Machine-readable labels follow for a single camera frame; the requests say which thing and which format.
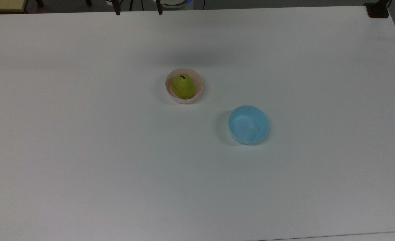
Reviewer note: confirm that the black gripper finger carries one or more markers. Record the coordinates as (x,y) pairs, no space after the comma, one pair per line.
(159,8)
(117,8)

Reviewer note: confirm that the green pear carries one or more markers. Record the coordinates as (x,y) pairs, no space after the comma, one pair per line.
(183,86)

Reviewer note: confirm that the pink plastic bowl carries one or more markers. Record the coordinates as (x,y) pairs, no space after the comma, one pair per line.
(199,85)

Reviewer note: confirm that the blue plastic bowl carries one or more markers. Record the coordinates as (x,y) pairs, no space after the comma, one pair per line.
(248,124)

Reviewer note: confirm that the black furniture leg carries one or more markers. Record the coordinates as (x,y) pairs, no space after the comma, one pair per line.
(39,2)

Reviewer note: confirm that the beige cabinet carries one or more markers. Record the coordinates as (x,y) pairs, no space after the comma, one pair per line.
(3,5)

